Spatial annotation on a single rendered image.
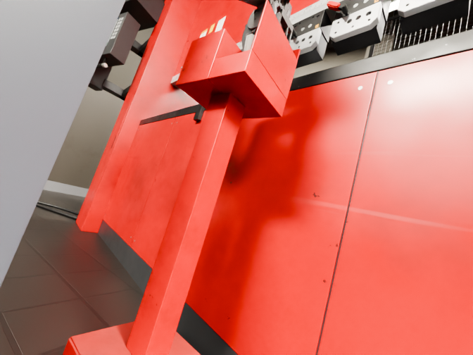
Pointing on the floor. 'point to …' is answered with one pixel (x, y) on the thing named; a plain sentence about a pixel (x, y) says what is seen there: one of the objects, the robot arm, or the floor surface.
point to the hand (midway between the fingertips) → (251, 65)
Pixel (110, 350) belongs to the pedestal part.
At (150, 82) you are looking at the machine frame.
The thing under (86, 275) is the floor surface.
